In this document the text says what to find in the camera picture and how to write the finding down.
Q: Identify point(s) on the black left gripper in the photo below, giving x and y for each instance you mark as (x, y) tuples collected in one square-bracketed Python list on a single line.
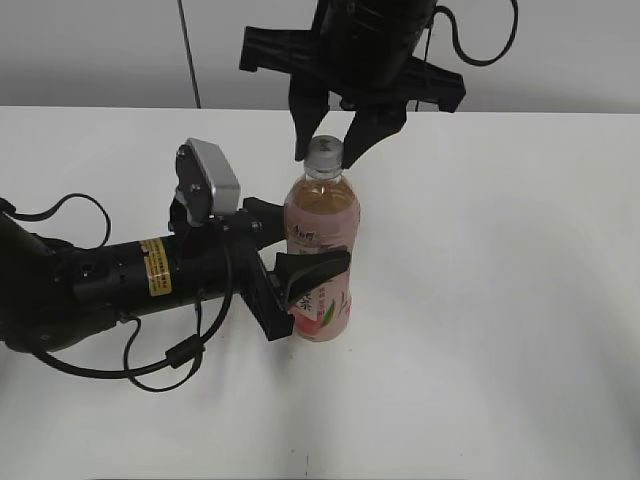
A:
[(221, 258)]

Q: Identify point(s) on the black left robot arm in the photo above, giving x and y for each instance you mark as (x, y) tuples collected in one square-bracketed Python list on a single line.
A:
[(59, 294)]

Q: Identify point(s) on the white bottle cap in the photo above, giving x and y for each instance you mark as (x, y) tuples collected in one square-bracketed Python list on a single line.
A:
[(325, 153)]

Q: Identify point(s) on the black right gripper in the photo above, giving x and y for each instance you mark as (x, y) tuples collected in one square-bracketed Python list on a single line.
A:
[(363, 52)]

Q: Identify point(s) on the peach oolong tea bottle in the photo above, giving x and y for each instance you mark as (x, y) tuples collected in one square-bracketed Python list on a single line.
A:
[(322, 215)]

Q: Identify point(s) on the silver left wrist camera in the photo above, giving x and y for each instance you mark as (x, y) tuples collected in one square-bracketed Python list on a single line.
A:
[(207, 186)]

